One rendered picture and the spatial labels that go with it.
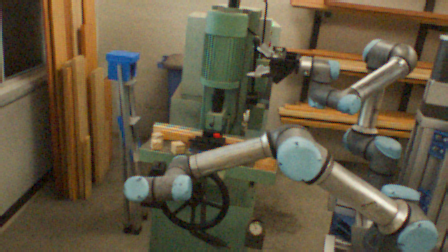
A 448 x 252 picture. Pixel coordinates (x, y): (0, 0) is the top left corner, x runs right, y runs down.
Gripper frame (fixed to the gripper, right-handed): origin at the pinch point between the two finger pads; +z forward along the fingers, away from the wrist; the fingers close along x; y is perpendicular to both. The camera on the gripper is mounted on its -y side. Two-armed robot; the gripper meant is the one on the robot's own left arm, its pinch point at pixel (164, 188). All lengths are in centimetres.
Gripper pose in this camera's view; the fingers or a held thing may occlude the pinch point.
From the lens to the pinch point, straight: 158.4
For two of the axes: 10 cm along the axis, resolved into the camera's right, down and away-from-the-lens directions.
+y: -1.9, 9.6, -1.9
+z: 1.0, 2.1, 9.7
